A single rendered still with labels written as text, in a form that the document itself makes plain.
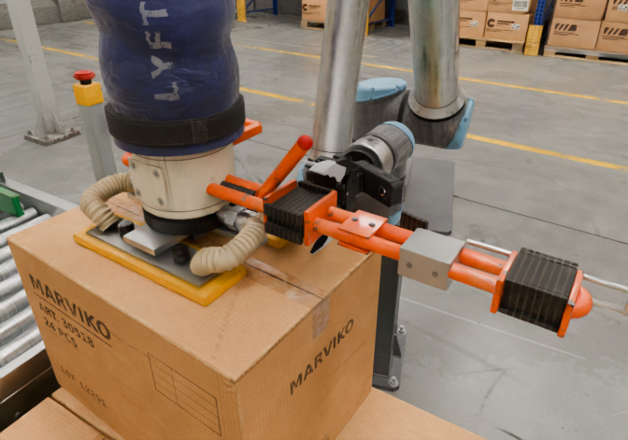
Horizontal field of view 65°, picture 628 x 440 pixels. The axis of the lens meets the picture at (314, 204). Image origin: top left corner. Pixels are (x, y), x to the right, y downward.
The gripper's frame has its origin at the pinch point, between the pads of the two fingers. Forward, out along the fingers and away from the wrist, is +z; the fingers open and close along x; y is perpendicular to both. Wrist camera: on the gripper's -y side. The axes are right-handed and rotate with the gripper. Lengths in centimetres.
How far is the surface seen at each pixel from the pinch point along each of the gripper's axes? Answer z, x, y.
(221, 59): -1.6, 21.3, 17.4
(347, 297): -4.5, -17.4, -3.8
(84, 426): 22, -53, 43
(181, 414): 21.8, -28.9, 11.5
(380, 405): -15, -53, -8
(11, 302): 7, -52, 95
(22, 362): 21, -46, 63
